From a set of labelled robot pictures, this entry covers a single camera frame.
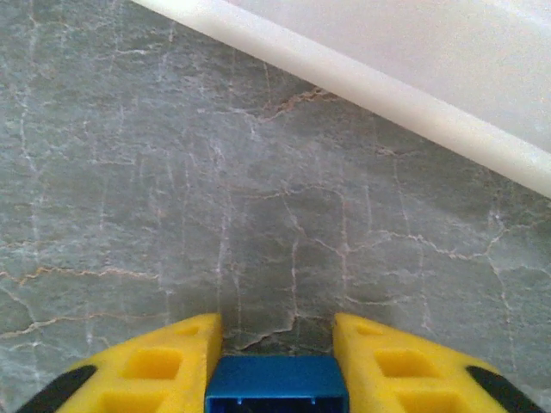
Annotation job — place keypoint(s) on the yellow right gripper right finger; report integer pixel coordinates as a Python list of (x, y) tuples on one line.
[(404, 378)]

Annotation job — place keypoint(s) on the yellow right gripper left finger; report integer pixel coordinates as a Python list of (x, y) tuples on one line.
[(150, 383)]

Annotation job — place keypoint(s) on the blue lego brick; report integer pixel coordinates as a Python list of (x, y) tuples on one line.
[(275, 378)]

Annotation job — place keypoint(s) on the white plastic bin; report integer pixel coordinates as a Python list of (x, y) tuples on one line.
[(430, 51)]

